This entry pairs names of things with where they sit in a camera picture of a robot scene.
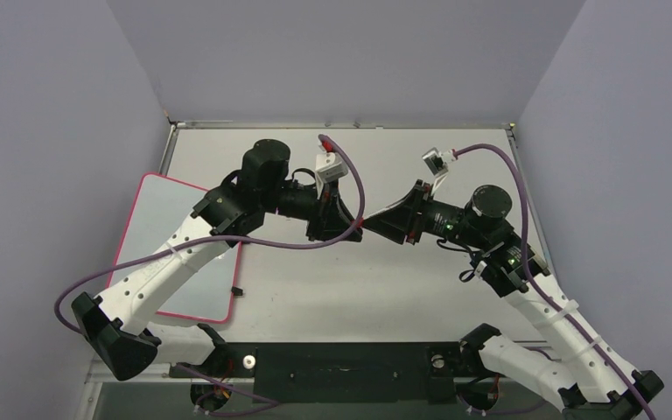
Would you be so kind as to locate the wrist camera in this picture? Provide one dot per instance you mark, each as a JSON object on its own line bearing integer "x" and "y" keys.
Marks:
{"x": 329, "y": 167}
{"x": 438, "y": 163}

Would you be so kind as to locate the pink framed whiteboard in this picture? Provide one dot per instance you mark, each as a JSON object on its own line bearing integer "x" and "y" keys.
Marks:
{"x": 159, "y": 208}

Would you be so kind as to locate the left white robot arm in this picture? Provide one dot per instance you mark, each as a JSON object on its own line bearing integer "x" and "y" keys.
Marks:
{"x": 118, "y": 321}

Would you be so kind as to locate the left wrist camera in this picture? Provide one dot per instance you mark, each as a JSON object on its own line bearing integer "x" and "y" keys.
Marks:
{"x": 329, "y": 167}

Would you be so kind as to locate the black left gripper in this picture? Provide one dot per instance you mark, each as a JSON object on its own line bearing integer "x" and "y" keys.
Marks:
{"x": 333, "y": 221}

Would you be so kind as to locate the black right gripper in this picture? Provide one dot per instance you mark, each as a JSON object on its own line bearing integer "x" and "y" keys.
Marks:
{"x": 418, "y": 213}

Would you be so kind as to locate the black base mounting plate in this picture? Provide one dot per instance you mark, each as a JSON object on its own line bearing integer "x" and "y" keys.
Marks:
{"x": 360, "y": 372}

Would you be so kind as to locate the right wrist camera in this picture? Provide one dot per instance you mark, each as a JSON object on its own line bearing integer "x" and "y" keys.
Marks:
{"x": 438, "y": 163}

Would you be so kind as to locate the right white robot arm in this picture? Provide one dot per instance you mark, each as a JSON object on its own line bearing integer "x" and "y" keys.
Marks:
{"x": 587, "y": 379}

